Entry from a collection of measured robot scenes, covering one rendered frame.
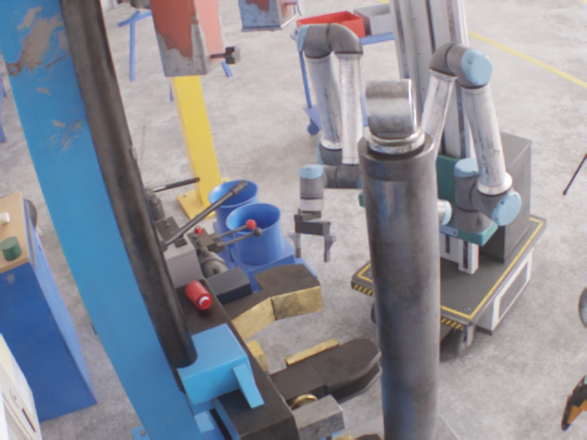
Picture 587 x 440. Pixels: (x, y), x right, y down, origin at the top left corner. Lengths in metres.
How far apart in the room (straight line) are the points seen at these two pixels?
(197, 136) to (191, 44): 3.09
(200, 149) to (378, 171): 2.75
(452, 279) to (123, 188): 2.08
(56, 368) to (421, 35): 2.27
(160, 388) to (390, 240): 0.76
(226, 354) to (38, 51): 0.88
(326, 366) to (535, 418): 1.38
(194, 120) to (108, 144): 3.02
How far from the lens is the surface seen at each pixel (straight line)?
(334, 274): 3.84
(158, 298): 1.56
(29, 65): 1.41
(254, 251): 3.70
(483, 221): 2.80
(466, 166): 2.72
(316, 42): 2.67
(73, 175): 1.50
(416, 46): 2.86
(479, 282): 3.18
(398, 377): 2.29
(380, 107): 1.76
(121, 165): 1.39
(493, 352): 3.28
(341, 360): 1.89
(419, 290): 2.03
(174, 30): 1.35
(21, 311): 3.05
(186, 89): 4.29
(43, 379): 3.30
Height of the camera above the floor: 2.33
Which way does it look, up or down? 32 degrees down
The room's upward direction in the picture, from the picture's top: 10 degrees counter-clockwise
